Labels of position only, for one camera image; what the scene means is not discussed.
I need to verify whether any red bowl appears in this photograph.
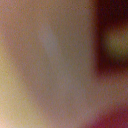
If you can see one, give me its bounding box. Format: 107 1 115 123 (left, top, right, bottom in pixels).
84 108 128 128

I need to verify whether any pink mug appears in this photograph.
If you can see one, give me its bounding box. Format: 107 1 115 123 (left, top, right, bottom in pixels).
0 0 128 128

